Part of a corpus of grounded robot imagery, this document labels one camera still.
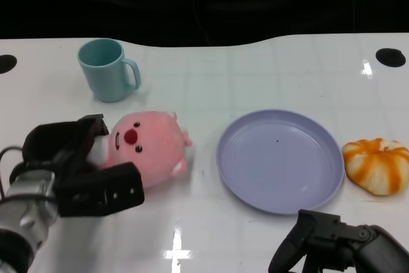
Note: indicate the purple plastic plate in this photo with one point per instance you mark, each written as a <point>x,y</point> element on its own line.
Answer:
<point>278,164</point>

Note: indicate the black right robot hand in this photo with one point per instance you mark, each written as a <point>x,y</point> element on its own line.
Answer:
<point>374,247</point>

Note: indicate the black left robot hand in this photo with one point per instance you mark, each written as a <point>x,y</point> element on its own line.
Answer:
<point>96,193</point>

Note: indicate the orange striped bread bun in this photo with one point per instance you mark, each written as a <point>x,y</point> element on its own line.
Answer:
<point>377,167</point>

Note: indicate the pink plush beaver doll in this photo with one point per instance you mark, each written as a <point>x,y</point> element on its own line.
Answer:
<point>156,148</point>

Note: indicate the teal plastic cup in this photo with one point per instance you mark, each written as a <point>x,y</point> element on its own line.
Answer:
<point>103,78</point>

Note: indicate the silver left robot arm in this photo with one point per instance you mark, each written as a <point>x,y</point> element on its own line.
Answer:
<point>25,209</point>

